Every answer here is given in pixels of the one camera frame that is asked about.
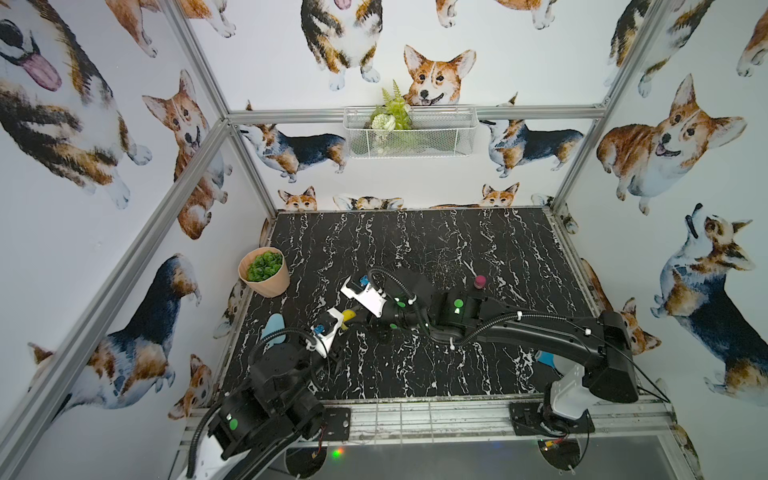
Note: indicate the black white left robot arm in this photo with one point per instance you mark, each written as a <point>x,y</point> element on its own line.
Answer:
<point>275,407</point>

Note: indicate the white wire mesh basket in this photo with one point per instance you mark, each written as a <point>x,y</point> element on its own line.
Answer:
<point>416,132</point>

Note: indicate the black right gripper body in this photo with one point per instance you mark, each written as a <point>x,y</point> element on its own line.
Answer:
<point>394,317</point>

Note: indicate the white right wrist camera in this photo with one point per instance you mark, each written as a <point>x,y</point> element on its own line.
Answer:
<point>367,296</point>

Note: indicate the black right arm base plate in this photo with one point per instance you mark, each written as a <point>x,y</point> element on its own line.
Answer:
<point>534,419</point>

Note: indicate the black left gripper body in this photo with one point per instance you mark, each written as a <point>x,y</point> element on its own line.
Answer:
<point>335,339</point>

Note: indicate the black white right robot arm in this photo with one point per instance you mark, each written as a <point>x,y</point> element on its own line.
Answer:
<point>599,347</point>

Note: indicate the green fern plant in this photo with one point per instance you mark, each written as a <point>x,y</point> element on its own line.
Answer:
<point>393,111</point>

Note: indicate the magenta paint jar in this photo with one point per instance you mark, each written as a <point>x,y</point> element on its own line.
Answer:
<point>480,282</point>

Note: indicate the light blue silicone spatula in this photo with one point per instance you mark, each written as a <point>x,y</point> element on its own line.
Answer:
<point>274,323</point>

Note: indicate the green moss plant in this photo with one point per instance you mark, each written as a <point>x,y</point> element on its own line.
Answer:
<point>264,266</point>

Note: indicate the beige paper plant pot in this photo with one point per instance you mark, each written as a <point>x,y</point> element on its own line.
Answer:
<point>272,287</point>

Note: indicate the aluminium front rail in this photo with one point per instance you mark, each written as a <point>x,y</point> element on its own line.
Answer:
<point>478,419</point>

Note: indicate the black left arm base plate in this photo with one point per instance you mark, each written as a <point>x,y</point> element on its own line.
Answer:
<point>335,425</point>

